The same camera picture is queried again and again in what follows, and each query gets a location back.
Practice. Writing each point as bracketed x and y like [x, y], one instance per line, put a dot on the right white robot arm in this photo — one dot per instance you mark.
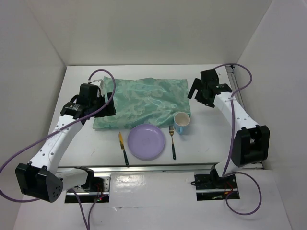
[249, 140]

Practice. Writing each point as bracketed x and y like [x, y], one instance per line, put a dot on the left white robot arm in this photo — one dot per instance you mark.
[39, 177]

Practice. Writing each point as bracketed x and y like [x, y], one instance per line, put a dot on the gold knife green handle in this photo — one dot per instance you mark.
[123, 149]

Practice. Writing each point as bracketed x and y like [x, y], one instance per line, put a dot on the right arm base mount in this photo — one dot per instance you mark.
[207, 189]

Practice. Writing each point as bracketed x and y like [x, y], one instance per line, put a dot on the blue mug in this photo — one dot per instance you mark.
[181, 122]

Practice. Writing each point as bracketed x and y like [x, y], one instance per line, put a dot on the green patterned placemat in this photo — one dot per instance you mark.
[144, 101]

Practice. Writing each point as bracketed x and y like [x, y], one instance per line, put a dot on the front aluminium rail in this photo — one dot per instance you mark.
[141, 169]

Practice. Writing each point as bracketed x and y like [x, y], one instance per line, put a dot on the gold fork green handle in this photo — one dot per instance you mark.
[171, 133]

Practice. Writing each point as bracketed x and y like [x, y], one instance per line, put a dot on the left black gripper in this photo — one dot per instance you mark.
[109, 109]

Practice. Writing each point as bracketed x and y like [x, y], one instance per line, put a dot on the aluminium rail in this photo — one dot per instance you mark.
[141, 169]
[230, 69]

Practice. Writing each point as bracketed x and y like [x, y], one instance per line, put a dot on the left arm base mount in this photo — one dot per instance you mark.
[98, 191]

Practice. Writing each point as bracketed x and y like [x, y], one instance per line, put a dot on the purple plate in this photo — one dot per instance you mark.
[146, 142]

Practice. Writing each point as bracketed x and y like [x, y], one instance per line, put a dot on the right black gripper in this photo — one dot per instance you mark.
[197, 85]

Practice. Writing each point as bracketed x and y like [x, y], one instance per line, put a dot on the right aluminium rail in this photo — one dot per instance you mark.
[230, 69]

